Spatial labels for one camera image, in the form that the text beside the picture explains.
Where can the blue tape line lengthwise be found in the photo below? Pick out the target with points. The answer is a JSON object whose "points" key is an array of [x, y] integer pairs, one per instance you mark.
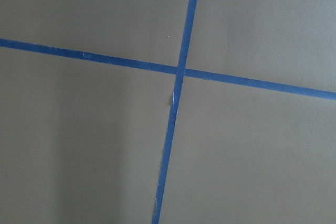
{"points": [[176, 96]]}

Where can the blue tape line crosswise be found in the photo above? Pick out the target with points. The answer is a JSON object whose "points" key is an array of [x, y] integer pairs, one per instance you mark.
{"points": [[12, 44]]}

